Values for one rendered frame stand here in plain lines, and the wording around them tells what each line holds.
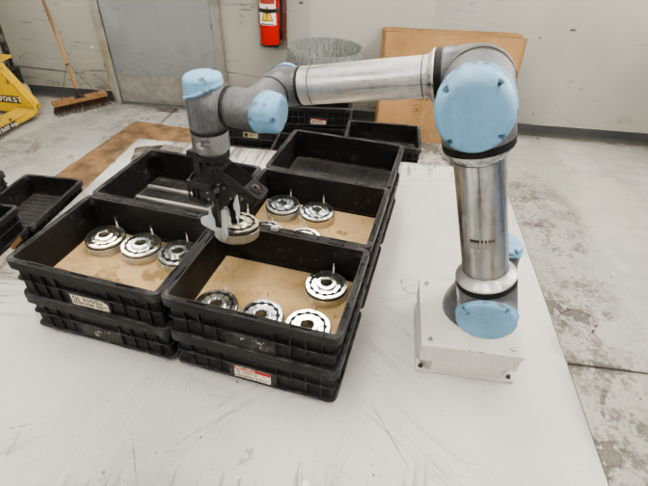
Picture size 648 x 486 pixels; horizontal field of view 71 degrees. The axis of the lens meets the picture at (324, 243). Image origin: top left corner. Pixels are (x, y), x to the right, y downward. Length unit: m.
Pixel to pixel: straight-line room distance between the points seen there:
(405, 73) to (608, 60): 3.50
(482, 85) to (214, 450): 0.84
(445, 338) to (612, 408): 1.25
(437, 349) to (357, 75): 0.62
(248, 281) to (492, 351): 0.61
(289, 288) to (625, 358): 1.74
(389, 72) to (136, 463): 0.90
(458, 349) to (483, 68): 0.64
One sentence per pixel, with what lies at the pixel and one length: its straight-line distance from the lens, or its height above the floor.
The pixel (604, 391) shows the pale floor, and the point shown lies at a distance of 2.31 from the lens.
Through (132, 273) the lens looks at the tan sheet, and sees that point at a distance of 1.27.
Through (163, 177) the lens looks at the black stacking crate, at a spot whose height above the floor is 0.83.
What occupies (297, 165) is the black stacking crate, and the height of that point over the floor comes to 0.83.
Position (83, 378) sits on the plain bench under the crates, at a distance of 1.25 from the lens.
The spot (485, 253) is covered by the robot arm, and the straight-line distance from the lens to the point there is 0.87.
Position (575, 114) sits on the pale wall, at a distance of 4.39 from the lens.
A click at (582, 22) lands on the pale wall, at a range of 4.16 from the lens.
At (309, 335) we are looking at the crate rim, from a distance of 0.92.
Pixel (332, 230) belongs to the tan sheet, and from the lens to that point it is 1.33.
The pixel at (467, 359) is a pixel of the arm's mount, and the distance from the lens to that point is 1.14.
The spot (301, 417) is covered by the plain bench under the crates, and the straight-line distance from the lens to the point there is 1.08.
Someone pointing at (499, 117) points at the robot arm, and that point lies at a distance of 0.71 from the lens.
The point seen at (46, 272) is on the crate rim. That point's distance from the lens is 1.20.
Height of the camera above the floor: 1.62
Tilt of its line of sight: 38 degrees down
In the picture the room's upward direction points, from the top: 2 degrees clockwise
